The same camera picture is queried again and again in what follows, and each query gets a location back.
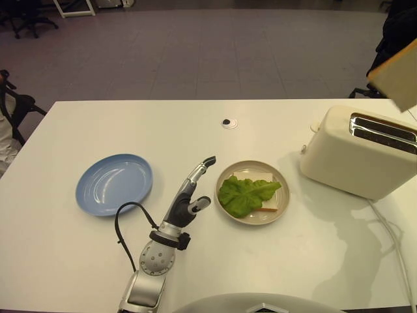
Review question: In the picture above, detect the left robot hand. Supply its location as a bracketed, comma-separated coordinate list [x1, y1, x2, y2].
[159, 156, 218, 235]

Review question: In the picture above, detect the green lettuce leaf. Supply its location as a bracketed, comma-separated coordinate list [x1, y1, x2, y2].
[218, 175, 282, 218]

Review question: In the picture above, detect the blue plate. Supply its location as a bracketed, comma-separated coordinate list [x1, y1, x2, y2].
[75, 153, 154, 218]

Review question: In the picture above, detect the bread slice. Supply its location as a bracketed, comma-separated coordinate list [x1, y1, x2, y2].
[367, 38, 417, 113]
[232, 171, 280, 214]

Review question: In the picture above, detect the beige plate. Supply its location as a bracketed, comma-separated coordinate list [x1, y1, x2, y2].
[214, 160, 291, 226]

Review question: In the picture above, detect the cream toaster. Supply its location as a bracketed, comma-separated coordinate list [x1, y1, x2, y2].
[299, 104, 417, 201]

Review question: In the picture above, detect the black office chair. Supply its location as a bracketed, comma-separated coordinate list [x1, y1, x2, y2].
[0, 69, 48, 147]
[348, 0, 417, 100]
[0, 0, 60, 40]

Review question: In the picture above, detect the black cable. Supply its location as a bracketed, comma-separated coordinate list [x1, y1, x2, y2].
[115, 201, 161, 273]

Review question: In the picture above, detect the white cord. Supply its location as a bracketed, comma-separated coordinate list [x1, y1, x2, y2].
[365, 197, 412, 308]

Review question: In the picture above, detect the white desk leg frame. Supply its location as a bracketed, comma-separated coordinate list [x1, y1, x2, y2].
[53, 0, 97, 19]

